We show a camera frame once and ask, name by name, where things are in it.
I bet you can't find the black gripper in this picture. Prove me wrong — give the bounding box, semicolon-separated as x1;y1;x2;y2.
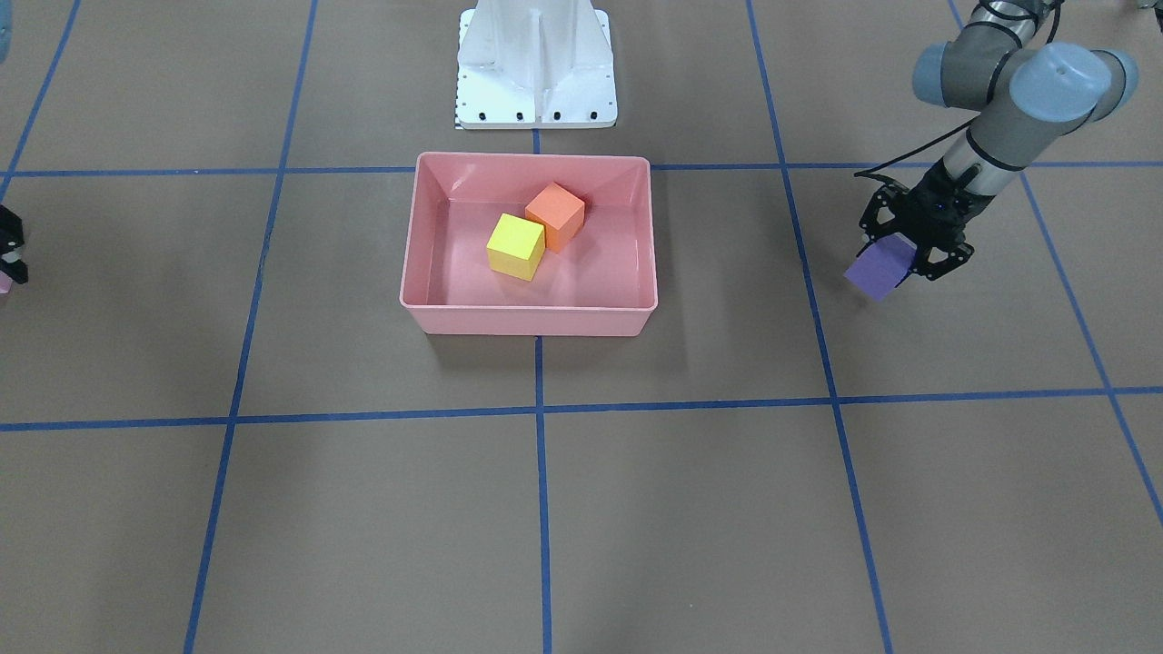
859;163;986;280

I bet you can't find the purple foam block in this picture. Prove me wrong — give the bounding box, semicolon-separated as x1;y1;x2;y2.
844;234;918;303

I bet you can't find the orange foam block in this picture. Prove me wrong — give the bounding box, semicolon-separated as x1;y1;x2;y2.
525;183;586;253

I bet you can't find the yellow foam block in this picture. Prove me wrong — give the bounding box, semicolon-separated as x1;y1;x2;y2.
486;213;547;282

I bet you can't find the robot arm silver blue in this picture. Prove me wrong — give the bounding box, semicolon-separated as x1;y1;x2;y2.
859;1;1139;280

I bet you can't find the pink plastic bin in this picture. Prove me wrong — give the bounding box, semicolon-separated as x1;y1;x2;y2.
399;152;658;337

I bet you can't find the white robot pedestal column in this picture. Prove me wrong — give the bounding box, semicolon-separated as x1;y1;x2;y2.
454;1;619;130

